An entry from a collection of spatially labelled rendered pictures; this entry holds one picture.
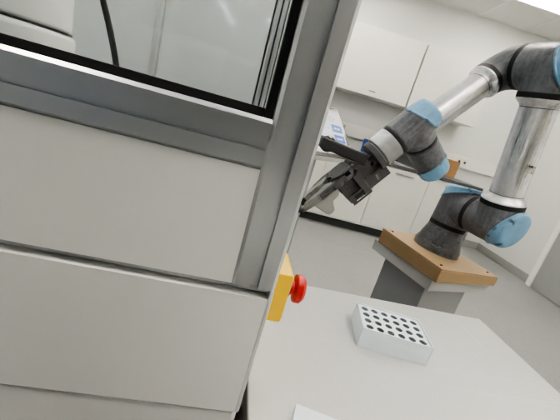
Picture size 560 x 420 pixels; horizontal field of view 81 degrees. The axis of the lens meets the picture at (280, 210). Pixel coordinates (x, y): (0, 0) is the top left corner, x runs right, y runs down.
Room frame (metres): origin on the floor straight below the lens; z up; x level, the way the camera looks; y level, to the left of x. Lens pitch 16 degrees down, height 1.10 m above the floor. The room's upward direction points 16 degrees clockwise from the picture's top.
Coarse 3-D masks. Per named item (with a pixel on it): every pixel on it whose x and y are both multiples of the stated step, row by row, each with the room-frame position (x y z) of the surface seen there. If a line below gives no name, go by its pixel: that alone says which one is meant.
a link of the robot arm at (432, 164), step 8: (432, 144) 0.77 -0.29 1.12; (440, 144) 0.79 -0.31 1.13; (408, 152) 0.79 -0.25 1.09; (416, 152) 0.77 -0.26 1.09; (424, 152) 0.77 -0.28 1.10; (432, 152) 0.77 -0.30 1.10; (440, 152) 0.79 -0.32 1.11; (400, 160) 0.86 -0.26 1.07; (408, 160) 0.82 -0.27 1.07; (416, 160) 0.79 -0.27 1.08; (424, 160) 0.78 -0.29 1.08; (432, 160) 0.78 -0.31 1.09; (440, 160) 0.79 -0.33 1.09; (416, 168) 0.81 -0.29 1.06; (424, 168) 0.79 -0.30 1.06; (432, 168) 0.79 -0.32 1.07; (440, 168) 0.79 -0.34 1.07; (448, 168) 0.81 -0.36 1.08; (424, 176) 0.81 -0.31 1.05; (432, 176) 0.80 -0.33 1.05; (440, 176) 0.80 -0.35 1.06
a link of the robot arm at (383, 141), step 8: (376, 136) 0.76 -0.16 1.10; (384, 136) 0.75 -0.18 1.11; (392, 136) 0.74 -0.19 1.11; (376, 144) 0.74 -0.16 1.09; (384, 144) 0.74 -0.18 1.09; (392, 144) 0.74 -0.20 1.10; (384, 152) 0.73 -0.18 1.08; (392, 152) 0.74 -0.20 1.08; (400, 152) 0.75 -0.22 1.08; (392, 160) 0.75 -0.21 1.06
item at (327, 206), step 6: (324, 186) 0.74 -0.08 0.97; (318, 192) 0.73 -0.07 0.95; (336, 192) 0.73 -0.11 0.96; (312, 198) 0.72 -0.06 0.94; (318, 198) 0.71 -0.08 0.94; (330, 198) 0.73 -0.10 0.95; (306, 204) 0.72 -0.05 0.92; (312, 204) 0.72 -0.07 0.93; (318, 204) 0.72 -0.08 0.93; (324, 204) 0.73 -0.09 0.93; (330, 204) 0.73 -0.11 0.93; (306, 210) 0.72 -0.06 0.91; (324, 210) 0.73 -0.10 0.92; (330, 210) 0.73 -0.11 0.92
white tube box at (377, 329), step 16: (352, 320) 0.56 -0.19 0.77; (368, 320) 0.53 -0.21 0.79; (384, 320) 0.55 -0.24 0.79; (400, 320) 0.55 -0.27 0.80; (416, 320) 0.57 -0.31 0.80; (368, 336) 0.49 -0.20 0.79; (384, 336) 0.49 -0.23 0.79; (400, 336) 0.51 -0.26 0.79; (416, 336) 0.52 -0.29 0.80; (384, 352) 0.49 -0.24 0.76; (400, 352) 0.49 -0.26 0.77; (416, 352) 0.49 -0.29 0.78
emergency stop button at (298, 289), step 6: (300, 276) 0.41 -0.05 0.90; (294, 282) 0.41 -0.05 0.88; (300, 282) 0.40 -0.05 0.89; (306, 282) 0.41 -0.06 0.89; (294, 288) 0.40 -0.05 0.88; (300, 288) 0.40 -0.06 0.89; (306, 288) 0.40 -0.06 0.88; (294, 294) 0.40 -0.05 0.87; (300, 294) 0.39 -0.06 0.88; (294, 300) 0.40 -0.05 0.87; (300, 300) 0.40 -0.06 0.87
